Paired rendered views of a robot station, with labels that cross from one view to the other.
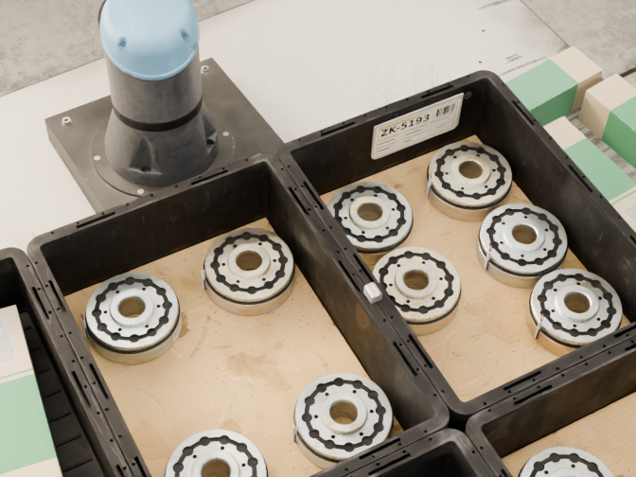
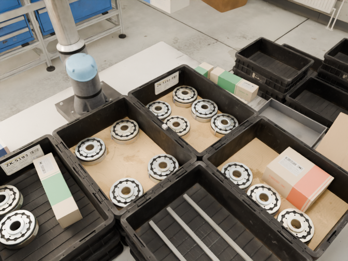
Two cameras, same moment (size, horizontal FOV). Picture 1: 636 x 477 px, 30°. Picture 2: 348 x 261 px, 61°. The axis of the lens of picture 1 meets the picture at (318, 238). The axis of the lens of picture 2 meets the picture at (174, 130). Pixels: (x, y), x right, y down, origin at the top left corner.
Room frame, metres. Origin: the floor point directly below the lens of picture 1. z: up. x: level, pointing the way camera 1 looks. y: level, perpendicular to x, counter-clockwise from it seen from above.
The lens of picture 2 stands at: (0.05, 0.04, 1.66)
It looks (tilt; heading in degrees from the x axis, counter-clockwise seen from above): 48 degrees down; 349
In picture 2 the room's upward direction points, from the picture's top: straight up
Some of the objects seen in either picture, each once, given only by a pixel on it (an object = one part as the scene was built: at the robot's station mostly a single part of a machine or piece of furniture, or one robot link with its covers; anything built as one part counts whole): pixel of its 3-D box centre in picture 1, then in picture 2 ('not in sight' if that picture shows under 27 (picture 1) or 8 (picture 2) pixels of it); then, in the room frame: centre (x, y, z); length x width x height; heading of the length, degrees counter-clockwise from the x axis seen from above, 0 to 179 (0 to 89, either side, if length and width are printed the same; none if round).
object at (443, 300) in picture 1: (415, 283); (176, 125); (0.78, -0.11, 0.86); 0.10 x 0.10 x 0.01
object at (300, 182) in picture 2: not in sight; (295, 178); (0.48, -0.44, 0.87); 0.16 x 0.12 x 0.07; 30
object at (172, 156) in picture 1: (159, 120); (89, 97); (1.07, 0.22, 0.80); 0.15 x 0.15 x 0.10
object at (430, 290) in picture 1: (415, 280); (176, 124); (0.78, -0.11, 0.86); 0.05 x 0.05 x 0.01
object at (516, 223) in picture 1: (524, 235); (204, 106); (0.86, -0.24, 0.86); 0.05 x 0.05 x 0.01
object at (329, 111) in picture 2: not in sight; (317, 120); (1.17, -1.11, 0.31); 0.40 x 0.30 x 0.34; 34
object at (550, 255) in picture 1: (523, 238); (204, 107); (0.86, -0.24, 0.86); 0.10 x 0.10 x 0.01
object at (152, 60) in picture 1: (150, 47); (83, 73); (1.09, 0.22, 0.91); 0.13 x 0.12 x 0.14; 16
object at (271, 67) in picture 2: not in sight; (265, 85); (1.50, -0.88, 0.37); 0.40 x 0.30 x 0.45; 34
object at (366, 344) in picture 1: (230, 360); (124, 156); (0.67, 0.09, 0.87); 0.40 x 0.30 x 0.11; 30
